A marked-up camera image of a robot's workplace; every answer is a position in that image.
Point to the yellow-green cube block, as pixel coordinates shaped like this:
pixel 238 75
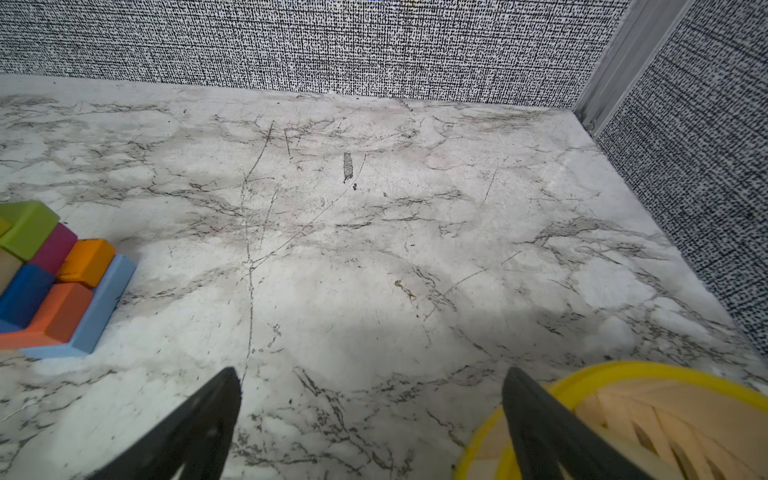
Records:
pixel 5 226

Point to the magenta cube block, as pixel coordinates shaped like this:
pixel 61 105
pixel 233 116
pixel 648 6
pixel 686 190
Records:
pixel 55 249

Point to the blue number cube block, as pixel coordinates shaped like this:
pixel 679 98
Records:
pixel 23 297

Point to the yellow wooden bucket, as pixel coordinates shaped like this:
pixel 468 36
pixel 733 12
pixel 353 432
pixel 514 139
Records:
pixel 671 422

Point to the orange rectangular block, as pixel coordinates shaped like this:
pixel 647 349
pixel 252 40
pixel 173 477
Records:
pixel 86 263

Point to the light blue rectangular block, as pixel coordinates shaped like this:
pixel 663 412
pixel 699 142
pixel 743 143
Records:
pixel 106 296

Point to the lime green cube block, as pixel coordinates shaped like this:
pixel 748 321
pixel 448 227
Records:
pixel 31 222

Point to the small orange cube block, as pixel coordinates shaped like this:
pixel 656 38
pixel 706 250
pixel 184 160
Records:
pixel 9 266

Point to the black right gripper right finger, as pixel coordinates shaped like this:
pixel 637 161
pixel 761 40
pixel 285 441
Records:
pixel 549 441

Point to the red rectangular block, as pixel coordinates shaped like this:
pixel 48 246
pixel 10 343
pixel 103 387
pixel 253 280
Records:
pixel 55 320

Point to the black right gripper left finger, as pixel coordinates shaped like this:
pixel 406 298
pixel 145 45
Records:
pixel 192 442

